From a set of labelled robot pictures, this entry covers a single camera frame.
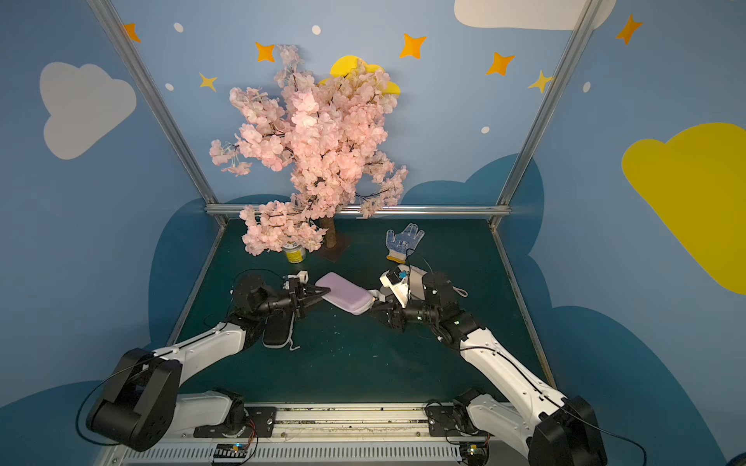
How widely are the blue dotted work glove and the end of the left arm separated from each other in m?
0.41

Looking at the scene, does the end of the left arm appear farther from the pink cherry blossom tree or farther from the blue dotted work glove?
the blue dotted work glove

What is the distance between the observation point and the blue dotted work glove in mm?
1133

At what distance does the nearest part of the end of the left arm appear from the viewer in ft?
2.14
